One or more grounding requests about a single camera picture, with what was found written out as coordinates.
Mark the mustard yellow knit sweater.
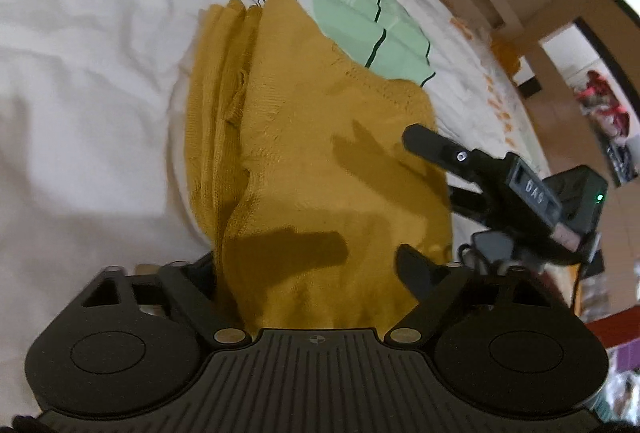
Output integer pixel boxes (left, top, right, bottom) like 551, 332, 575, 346
184, 0, 452, 333

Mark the white patterned duvet cover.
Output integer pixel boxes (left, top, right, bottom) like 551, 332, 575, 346
1, 0, 549, 421

